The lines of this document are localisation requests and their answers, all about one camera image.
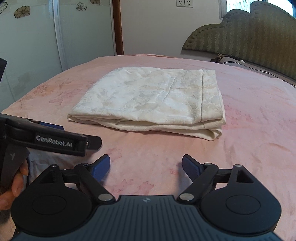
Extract cream white pants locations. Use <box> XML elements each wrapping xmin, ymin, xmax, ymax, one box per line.
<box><xmin>67</xmin><ymin>67</ymin><xmax>226</xmax><ymax>141</ymax></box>

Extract person's left hand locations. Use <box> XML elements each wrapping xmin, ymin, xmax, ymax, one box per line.
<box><xmin>0</xmin><ymin>159</ymin><xmax>30</xmax><ymax>232</ymax></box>

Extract pink floral bed sheet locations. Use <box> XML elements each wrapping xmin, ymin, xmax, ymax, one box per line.
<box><xmin>4</xmin><ymin>55</ymin><xmax>295</xmax><ymax>240</ymax></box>

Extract white floral wardrobe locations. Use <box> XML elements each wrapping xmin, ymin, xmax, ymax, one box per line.
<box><xmin>1</xmin><ymin>1</ymin><xmax>115</xmax><ymax>109</ymax></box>

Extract dark striped bolster pillow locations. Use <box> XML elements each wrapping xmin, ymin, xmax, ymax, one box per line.
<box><xmin>210</xmin><ymin>54</ymin><xmax>295</xmax><ymax>88</ymax></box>

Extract olive green padded headboard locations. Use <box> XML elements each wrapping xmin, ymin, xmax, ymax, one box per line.
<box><xmin>182</xmin><ymin>1</ymin><xmax>295</xmax><ymax>79</ymax></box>

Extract red-brown wooden door frame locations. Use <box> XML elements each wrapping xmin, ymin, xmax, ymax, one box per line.
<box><xmin>111</xmin><ymin>0</ymin><xmax>124</xmax><ymax>55</ymax></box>

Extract white wall socket plate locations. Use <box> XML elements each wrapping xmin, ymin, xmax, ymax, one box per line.
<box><xmin>176</xmin><ymin>0</ymin><xmax>185</xmax><ymax>7</ymax></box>

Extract window with white frame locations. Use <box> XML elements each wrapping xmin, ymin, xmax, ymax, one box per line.
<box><xmin>218</xmin><ymin>0</ymin><xmax>296</xmax><ymax>20</ymax></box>

